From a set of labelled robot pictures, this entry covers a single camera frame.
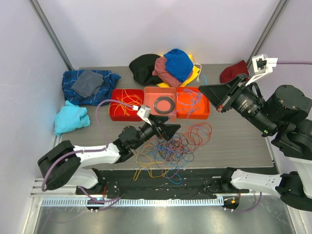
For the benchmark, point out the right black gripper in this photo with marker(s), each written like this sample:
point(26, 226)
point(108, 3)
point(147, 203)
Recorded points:
point(221, 96)

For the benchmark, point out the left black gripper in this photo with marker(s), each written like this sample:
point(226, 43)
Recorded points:
point(167, 130)

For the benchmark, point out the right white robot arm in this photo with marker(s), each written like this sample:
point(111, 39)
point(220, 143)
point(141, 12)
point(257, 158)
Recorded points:
point(284, 117)

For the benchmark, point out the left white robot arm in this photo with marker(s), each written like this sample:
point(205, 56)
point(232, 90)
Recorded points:
point(67, 164)

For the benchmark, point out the dark red cloth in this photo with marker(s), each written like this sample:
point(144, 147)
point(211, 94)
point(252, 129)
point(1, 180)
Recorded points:
point(233, 71)

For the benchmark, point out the orange plastic box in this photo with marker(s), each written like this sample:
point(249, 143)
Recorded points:
point(191, 104)

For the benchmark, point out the salmon pink drawer box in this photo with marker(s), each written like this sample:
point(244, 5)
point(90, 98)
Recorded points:
point(162, 101)

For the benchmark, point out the yellow cloth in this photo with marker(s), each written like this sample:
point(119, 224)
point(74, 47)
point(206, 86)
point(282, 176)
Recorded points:
point(194, 73)

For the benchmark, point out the red plastic box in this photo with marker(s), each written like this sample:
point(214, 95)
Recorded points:
point(119, 112)

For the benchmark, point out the pink cloth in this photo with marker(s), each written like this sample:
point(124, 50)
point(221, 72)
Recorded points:
point(168, 80)

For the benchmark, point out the black cloth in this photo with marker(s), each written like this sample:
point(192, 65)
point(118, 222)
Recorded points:
point(142, 69)

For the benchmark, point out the blue striped cloth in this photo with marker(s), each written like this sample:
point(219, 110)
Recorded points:
point(103, 92)

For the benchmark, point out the grey cloth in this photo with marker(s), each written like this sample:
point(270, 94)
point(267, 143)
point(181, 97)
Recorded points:
point(88, 83)

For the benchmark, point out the cyan cloth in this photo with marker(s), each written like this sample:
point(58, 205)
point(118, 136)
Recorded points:
point(70, 118)

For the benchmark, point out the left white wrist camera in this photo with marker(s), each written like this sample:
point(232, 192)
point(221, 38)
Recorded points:
point(143, 112)

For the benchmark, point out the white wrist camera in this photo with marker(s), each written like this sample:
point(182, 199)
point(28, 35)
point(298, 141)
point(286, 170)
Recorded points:
point(262, 66)
point(143, 112)

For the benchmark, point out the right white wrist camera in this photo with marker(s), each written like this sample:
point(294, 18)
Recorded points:
point(262, 66)

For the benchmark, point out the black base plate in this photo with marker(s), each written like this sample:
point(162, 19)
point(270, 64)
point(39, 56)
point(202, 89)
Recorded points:
point(183, 184)

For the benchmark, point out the white slotted cable duct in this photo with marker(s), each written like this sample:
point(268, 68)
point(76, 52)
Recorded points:
point(86, 202)

